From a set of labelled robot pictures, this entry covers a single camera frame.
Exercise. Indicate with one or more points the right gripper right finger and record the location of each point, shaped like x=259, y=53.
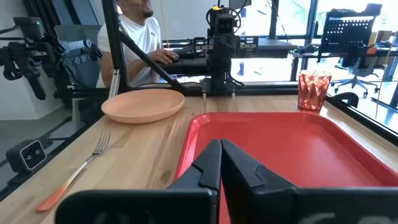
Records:
x=258, y=196

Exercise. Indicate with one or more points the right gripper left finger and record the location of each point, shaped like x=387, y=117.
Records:
x=199, y=199

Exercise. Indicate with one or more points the peach plastic plate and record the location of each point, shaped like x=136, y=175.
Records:
x=143, y=105

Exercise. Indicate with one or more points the red faceted plastic cup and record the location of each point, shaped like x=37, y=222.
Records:
x=312, y=90

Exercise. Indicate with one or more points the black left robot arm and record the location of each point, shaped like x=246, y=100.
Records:
x=222, y=59

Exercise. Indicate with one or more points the red plastic tray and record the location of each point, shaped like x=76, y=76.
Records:
x=280, y=143

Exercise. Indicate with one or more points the black desk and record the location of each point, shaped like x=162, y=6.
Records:
x=273, y=48

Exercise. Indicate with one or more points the person's hand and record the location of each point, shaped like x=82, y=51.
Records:
x=164, y=56

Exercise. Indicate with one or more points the person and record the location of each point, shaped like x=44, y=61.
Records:
x=140, y=34

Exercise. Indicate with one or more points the black perforated panel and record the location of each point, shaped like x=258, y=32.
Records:
x=348, y=34

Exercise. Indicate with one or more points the black chair back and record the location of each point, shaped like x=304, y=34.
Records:
x=346, y=96

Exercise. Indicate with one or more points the grey office chair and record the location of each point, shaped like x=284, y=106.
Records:
x=354, y=81

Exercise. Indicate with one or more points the black box with green light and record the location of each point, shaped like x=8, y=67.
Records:
x=29, y=28

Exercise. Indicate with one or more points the black aluminium rig frame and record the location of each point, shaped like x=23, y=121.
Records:
x=113, y=46

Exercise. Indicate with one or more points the white frame bracket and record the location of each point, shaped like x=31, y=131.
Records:
x=114, y=84

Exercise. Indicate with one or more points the black table-level camera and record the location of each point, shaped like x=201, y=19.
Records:
x=29, y=154

